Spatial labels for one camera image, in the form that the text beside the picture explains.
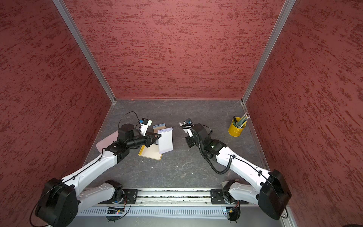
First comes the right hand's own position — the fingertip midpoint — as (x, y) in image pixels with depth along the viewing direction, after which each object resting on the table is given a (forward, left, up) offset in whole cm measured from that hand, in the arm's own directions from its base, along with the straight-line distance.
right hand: (188, 135), depth 81 cm
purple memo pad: (-3, +14, -1) cm, 14 cm away
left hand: (-2, +17, +1) cm, 17 cm away
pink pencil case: (+3, +58, -14) cm, 60 cm away
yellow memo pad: (-4, +24, -14) cm, 28 cm away
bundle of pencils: (+11, -36, -4) cm, 38 cm away
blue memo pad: (+15, +22, -13) cm, 29 cm away
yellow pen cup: (+8, -31, -10) cm, 34 cm away
